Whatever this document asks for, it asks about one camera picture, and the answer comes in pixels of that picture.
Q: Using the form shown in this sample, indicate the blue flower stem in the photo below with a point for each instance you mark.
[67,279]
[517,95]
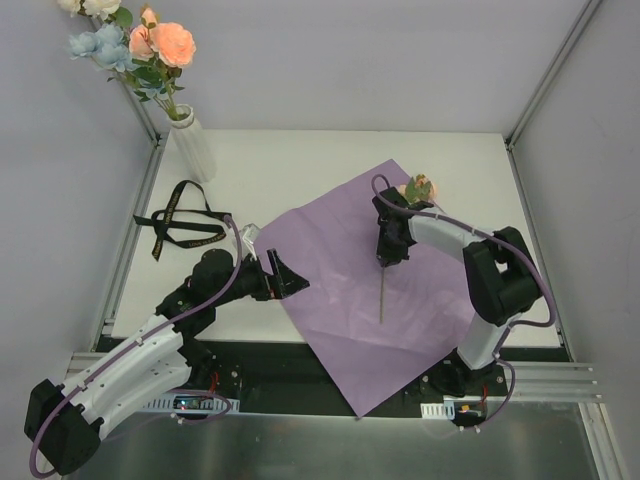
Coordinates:
[109,52]

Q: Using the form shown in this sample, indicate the white rose stem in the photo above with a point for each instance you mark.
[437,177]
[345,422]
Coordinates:
[107,11]

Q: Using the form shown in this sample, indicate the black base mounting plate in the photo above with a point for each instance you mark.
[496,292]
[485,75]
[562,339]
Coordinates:
[281,378]

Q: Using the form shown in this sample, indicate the purple wrapping paper sheet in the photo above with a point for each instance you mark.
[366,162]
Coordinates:
[373,329]

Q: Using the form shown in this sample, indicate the aluminium rail right front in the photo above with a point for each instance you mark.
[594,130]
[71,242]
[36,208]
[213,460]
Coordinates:
[556,382]

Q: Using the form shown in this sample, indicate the white ribbed vase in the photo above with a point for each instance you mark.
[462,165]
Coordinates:
[192,144]

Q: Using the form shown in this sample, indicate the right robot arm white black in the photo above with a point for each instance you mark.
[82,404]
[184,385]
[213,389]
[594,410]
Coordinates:
[501,279]

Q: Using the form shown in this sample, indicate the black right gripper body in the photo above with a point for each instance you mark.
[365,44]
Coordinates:
[391,240]

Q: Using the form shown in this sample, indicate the small peach rose stem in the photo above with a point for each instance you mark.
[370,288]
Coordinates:
[419,192]

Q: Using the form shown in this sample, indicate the white slotted cable duct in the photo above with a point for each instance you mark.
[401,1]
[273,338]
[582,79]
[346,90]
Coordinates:
[190,404]

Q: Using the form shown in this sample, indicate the small white cable duct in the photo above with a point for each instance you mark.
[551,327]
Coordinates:
[438,411]

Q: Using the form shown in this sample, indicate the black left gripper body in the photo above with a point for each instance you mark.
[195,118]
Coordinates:
[273,282]

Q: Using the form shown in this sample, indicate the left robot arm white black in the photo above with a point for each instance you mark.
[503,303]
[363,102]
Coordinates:
[67,422]

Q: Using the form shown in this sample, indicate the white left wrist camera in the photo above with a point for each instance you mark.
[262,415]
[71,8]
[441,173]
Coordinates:
[249,234]

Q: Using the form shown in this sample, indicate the large peach rose stem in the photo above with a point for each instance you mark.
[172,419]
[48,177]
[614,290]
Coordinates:
[158,52]

